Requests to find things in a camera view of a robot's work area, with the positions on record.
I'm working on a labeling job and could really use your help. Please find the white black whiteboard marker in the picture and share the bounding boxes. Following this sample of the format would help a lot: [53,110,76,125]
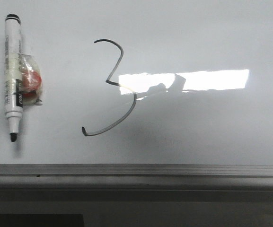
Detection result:
[4,14,23,142]

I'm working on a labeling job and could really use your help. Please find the red magnet taped to marker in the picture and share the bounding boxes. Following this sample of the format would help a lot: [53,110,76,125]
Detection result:
[20,54,43,106]

